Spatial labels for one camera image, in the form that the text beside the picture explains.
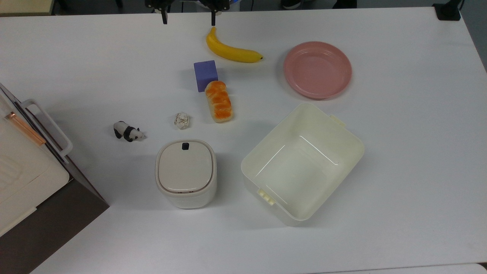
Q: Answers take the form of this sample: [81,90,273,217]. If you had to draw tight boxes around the crumpled white paper ball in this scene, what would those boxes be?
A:
[174,112,190,130]

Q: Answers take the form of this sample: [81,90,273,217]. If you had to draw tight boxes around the purple cube block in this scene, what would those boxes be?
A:
[193,60,219,93]

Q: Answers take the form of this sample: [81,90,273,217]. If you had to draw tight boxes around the dark brown drawer cabinet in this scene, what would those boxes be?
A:
[0,83,110,274]

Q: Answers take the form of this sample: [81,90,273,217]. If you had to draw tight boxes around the pink plate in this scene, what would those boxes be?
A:
[283,41,352,100]

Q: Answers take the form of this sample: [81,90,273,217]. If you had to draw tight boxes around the black white panda toy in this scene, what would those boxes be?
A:
[113,121,147,143]

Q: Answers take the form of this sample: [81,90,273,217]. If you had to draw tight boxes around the black table clamp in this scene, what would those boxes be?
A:
[433,0,462,21]

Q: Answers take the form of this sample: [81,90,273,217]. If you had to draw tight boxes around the copper orange strip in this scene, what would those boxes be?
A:
[5,112,46,147]

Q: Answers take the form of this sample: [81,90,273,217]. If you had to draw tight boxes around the orange glazed bread loaf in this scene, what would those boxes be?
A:
[205,80,233,123]

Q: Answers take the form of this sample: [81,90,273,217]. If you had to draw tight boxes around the cream box with ridges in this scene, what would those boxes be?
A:
[0,91,70,237]

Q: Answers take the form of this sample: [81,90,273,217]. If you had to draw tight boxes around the cream trash can lid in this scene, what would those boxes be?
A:
[158,140,212,193]

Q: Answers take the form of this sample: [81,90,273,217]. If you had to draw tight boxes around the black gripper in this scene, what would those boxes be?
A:
[145,0,231,27]

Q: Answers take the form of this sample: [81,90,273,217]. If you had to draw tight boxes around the cream trash can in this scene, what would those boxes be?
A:
[155,139,218,209]

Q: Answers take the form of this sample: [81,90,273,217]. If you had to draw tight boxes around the cream plastic storage box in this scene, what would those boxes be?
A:
[240,102,365,227]

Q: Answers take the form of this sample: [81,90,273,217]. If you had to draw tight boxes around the white cabinet handle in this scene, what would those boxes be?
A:
[21,99,73,158]

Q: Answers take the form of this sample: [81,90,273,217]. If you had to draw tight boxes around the yellow banana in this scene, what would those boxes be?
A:
[206,27,264,64]

